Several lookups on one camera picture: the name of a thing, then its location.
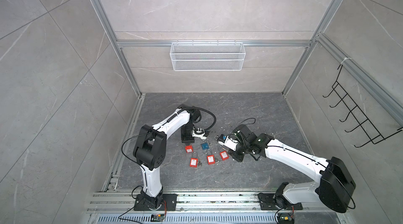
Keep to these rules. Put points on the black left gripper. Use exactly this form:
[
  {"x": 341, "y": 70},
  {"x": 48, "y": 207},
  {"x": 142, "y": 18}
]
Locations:
[{"x": 186, "y": 140}]

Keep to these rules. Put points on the metal base rail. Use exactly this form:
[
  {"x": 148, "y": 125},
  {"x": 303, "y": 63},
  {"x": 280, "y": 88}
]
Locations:
[{"x": 202, "y": 206}]

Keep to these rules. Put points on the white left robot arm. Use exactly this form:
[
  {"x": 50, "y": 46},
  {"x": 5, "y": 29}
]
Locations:
[{"x": 150, "y": 149}]

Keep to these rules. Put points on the red safety padlock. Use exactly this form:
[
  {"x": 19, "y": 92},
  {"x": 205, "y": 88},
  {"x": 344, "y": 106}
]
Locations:
[
  {"x": 223, "y": 153},
  {"x": 194, "y": 160},
  {"x": 210, "y": 157},
  {"x": 189, "y": 149}
]

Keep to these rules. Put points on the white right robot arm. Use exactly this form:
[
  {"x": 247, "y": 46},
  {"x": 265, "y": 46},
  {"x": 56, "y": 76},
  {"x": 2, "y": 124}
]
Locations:
[{"x": 332, "y": 184}]

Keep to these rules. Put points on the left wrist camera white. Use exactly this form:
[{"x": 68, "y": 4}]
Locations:
[{"x": 200, "y": 133}]

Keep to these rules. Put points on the white wire mesh basket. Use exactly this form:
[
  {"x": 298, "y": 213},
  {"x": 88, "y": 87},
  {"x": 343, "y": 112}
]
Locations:
[{"x": 207, "y": 56}]

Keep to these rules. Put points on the blue padlock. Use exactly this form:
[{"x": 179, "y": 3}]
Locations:
[{"x": 204, "y": 145}]

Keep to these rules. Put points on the black wire hook rack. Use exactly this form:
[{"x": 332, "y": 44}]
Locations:
[{"x": 359, "y": 116}]

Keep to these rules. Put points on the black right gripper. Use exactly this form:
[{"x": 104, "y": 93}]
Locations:
[{"x": 233, "y": 154}]

